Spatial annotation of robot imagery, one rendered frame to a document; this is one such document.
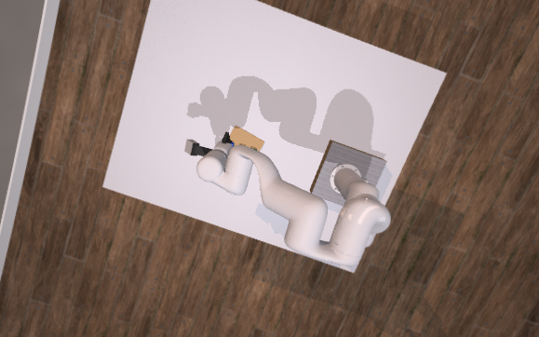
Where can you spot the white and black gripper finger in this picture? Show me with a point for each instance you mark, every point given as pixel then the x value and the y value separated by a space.
pixel 226 137

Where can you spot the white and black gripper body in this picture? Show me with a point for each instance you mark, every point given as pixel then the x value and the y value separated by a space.
pixel 225 147

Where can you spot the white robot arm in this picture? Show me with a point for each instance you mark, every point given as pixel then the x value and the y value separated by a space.
pixel 306 213

